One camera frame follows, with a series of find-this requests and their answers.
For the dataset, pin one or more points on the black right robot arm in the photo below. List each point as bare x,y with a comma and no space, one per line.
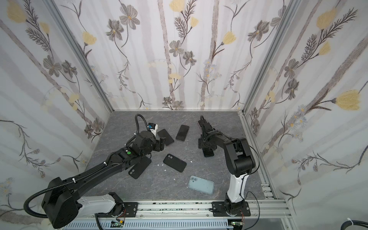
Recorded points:
240,162

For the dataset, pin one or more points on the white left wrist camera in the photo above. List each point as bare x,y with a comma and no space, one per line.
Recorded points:
153,128

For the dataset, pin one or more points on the black phone case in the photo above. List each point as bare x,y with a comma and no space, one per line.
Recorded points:
140,167
175,163

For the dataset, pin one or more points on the black phone purple edge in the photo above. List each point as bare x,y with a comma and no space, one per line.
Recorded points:
164,134

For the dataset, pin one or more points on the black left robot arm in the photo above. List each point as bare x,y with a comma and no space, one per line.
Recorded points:
64,200

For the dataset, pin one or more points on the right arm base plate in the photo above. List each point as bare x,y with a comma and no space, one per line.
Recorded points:
228,209

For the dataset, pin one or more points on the white slotted cable duct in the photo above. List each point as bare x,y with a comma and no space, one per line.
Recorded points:
169,224

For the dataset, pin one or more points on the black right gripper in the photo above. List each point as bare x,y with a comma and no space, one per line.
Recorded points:
204,130

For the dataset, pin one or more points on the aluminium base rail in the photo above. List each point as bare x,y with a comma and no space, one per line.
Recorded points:
266,214

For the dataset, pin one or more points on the light blue phone case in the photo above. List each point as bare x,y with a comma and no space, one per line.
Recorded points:
201,184

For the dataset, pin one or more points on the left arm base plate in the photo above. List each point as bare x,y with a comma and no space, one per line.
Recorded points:
128,209

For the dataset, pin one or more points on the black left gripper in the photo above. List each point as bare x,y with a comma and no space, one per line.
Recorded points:
160,144

